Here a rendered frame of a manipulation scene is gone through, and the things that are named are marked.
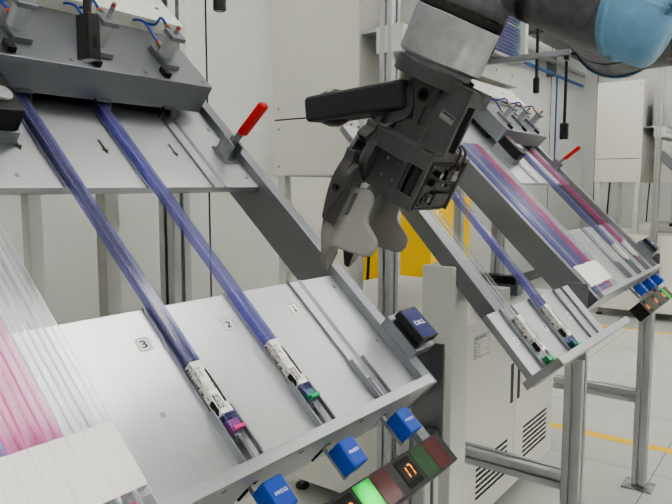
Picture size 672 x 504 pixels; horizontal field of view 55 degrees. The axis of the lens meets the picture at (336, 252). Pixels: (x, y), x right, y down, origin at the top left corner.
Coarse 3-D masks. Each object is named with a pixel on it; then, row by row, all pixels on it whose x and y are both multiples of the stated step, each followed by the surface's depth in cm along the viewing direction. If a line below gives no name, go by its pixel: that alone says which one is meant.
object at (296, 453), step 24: (408, 384) 77; (360, 408) 69; (384, 408) 72; (312, 432) 62; (336, 432) 65; (360, 432) 74; (264, 456) 57; (288, 456) 59; (312, 456) 67; (216, 480) 52; (240, 480) 54; (264, 480) 60
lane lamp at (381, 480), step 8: (376, 472) 68; (384, 472) 68; (376, 480) 67; (384, 480) 67; (392, 480) 68; (376, 488) 66; (384, 488) 67; (392, 488) 67; (384, 496) 66; (392, 496) 66; (400, 496) 67
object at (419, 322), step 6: (408, 312) 84; (414, 312) 85; (408, 318) 83; (414, 318) 84; (420, 318) 85; (414, 324) 83; (420, 324) 84; (426, 324) 85; (420, 330) 83; (426, 330) 84; (432, 330) 84
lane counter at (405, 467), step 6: (396, 462) 70; (402, 462) 71; (408, 462) 72; (396, 468) 70; (402, 468) 70; (408, 468) 71; (414, 468) 71; (402, 474) 70; (408, 474) 70; (414, 474) 71; (420, 474) 71; (408, 480) 69; (414, 480) 70; (420, 480) 71; (414, 486) 69
